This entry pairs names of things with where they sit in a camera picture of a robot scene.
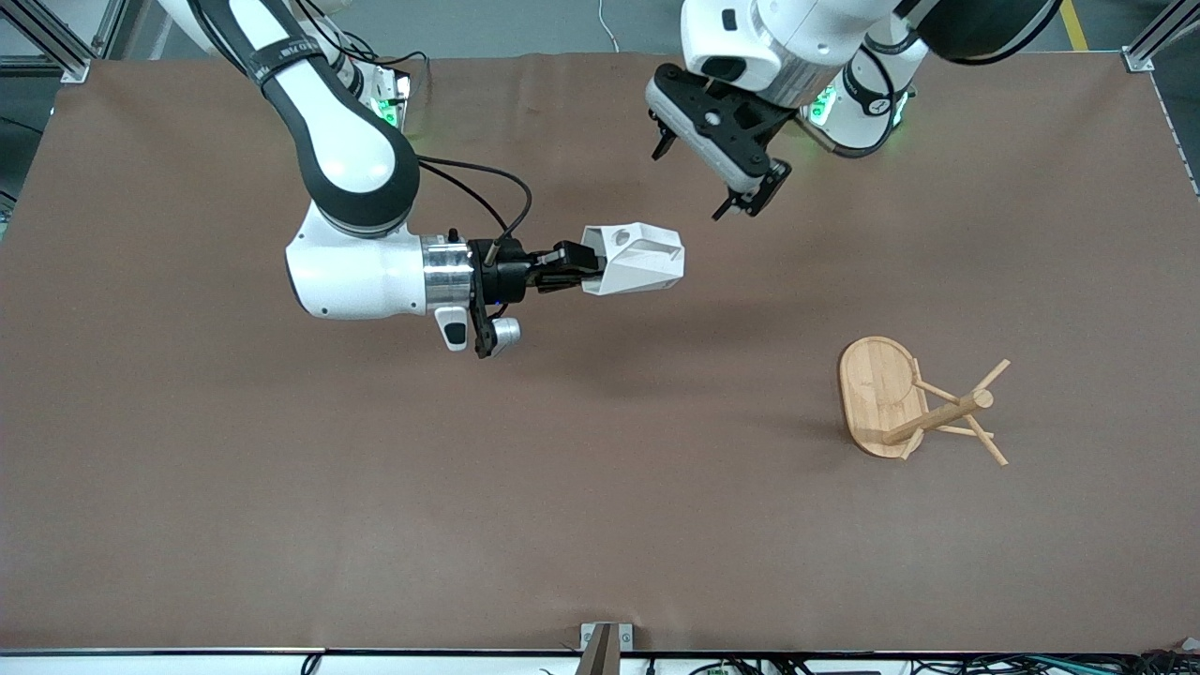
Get white faceted cup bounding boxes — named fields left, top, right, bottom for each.
left=581, top=222, right=686, bottom=297

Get wooden cup rack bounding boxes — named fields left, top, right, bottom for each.
left=837, top=336, right=1012, bottom=467

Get brown table cover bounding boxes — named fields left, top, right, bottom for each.
left=0, top=52, right=1200, bottom=654

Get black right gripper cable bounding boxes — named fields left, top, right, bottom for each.
left=414, top=155, right=535, bottom=254

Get black right arm base cable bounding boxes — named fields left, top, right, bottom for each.
left=319, top=0, right=432, bottom=104

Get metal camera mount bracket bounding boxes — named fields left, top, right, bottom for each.
left=579, top=622, right=635, bottom=675

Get aluminium frame profile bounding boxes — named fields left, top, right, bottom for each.
left=92, top=0, right=129, bottom=59
left=1123, top=0, right=1200, bottom=73
left=0, top=0, right=92, bottom=83

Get tangled floor cables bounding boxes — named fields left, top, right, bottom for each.
left=937, top=650, right=1200, bottom=675

